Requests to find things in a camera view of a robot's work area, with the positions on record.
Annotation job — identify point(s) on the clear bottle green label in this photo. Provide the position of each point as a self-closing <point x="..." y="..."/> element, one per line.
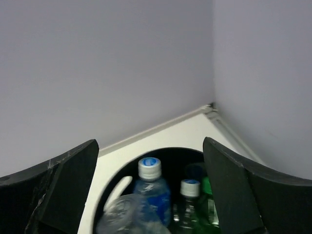
<point x="184" y="209"/>

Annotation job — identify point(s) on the clear bottle white cap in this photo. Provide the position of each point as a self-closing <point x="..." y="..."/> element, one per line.
<point x="130" y="214"/>

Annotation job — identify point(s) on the green bottle in bin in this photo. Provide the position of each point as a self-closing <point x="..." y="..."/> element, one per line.
<point x="206" y="219"/>

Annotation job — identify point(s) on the black round bin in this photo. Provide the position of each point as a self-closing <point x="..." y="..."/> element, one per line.
<point x="173" y="163"/>

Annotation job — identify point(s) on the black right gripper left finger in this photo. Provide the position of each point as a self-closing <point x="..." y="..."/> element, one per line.
<point x="50" y="197"/>

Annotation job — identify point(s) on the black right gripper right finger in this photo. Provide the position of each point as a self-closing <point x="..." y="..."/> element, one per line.
<point x="251" y="198"/>

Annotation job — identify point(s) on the clear bottle blue label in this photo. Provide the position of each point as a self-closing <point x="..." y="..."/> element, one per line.
<point x="154" y="188"/>

